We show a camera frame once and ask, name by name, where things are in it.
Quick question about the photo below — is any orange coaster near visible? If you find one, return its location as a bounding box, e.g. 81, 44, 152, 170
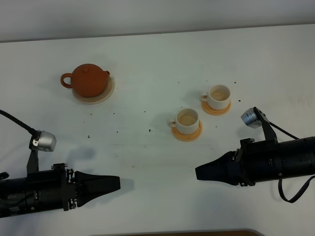
171, 122, 203, 142

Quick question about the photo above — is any orange coaster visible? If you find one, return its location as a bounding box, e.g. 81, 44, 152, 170
171, 122, 203, 142
201, 101, 232, 116

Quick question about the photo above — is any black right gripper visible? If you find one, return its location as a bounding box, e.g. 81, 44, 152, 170
195, 138, 282, 186

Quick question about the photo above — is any black right cable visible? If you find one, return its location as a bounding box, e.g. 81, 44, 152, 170
269, 120, 315, 204

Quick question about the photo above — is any white teacup far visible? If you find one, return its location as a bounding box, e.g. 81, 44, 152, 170
200, 85, 231, 110

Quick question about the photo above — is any brown clay teapot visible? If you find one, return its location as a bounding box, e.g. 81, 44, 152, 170
61, 64, 110, 97

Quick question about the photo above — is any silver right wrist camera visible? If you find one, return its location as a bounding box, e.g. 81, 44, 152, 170
240, 107, 280, 148

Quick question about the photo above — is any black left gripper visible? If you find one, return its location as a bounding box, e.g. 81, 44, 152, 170
26, 163, 121, 211

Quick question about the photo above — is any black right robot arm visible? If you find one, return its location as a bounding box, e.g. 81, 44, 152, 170
195, 137, 315, 186

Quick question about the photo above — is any white teacup near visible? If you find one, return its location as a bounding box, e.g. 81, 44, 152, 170
167, 108, 200, 135

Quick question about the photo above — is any beige round teapot coaster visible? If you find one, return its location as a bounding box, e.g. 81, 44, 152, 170
72, 76, 115, 105

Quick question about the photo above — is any orange coaster far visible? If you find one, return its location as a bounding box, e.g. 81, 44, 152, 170
201, 101, 232, 116

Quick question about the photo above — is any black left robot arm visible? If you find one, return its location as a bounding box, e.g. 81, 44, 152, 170
0, 163, 121, 218

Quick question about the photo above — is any white teacup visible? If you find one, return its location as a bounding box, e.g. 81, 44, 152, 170
167, 108, 200, 135
200, 85, 231, 110

